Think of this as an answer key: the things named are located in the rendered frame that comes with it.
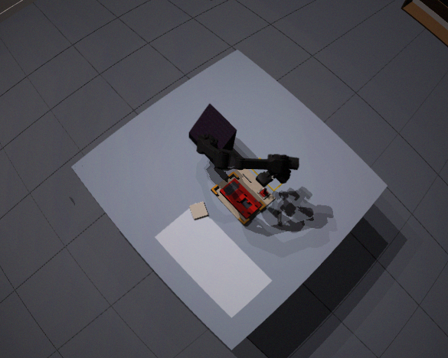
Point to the beige square block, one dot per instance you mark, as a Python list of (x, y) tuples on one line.
[(198, 210)]

